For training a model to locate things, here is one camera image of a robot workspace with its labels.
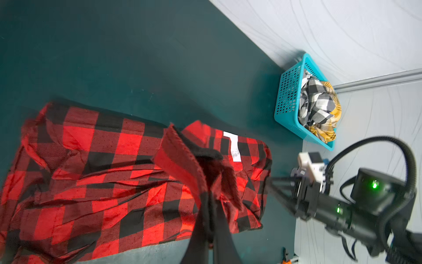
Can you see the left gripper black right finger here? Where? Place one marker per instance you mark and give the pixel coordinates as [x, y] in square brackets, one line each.
[224, 250]

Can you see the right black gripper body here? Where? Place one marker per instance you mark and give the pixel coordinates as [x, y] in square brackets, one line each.
[307, 191]

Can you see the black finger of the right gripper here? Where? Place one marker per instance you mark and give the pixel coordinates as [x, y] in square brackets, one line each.
[285, 181]
[287, 201]

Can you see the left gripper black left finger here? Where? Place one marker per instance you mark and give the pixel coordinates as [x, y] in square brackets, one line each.
[198, 247]

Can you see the red black plaid shirt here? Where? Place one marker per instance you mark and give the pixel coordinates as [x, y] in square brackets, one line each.
[87, 184]

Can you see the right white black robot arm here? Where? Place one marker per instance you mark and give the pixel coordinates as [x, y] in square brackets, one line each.
[376, 213]

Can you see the yellow plaid shirt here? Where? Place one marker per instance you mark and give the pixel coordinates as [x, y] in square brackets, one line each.
[326, 128]

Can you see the teal plastic basket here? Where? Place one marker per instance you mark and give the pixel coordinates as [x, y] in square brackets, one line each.
[288, 99]

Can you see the grey black plaid shirt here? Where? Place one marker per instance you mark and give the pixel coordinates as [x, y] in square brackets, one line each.
[307, 89]

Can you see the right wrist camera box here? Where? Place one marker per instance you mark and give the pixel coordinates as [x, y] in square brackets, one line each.
[313, 166]

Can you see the orange handled pliers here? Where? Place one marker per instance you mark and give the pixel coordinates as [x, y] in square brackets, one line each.
[285, 257]

